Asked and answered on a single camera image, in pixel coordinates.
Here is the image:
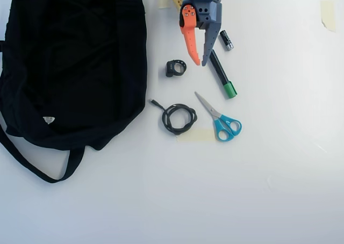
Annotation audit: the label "blue-grey gripper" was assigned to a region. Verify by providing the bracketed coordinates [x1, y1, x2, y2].
[178, 0, 224, 67]

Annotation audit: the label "small black ring clip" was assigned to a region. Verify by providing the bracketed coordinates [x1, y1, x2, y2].
[165, 59, 188, 78]

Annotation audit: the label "black cylindrical battery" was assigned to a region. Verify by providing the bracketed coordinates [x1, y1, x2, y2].
[219, 30, 235, 52]

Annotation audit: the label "black marker with green cap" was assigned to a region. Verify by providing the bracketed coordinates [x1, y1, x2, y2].
[209, 49, 238, 99]

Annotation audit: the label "scissors with blue handles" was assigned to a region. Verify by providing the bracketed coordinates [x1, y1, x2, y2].
[193, 91, 242, 142]

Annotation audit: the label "coiled black USB cable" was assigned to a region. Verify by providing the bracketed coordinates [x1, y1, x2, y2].
[149, 98, 199, 136]

